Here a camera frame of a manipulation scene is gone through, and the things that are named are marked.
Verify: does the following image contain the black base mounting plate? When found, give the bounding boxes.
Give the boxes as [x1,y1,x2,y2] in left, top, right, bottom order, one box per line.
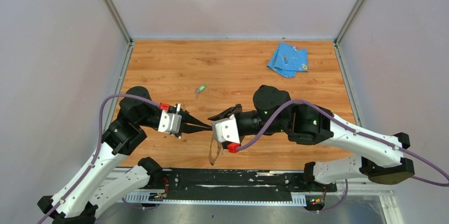
[144,168,337,202]

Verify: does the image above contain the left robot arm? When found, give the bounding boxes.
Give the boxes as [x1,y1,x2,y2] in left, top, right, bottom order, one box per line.
[37,86,211,223]

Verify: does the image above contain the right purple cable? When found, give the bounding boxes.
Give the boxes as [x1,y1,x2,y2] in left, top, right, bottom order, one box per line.
[227,99,449,187]

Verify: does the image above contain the folded blue cloth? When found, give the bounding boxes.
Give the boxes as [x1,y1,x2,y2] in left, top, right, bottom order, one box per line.
[267,42,309,78]

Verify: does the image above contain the purple cable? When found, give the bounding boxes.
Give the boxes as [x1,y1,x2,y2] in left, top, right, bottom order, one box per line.
[37,94,170,224]
[227,99,449,187]

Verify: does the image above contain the white slotted cable duct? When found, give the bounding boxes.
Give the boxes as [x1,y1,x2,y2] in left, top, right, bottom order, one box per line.
[86,192,307,206]

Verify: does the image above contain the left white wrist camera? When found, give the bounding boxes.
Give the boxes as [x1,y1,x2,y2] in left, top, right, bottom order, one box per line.
[157,110,176,135]

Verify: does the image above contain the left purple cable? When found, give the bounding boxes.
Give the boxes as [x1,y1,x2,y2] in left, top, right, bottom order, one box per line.
[37,94,170,224]

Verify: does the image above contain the key with green tag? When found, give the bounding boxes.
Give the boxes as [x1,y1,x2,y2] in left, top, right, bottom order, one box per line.
[195,84,206,98]

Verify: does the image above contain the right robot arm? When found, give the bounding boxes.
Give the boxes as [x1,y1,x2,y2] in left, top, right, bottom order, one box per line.
[210,85,415,191]

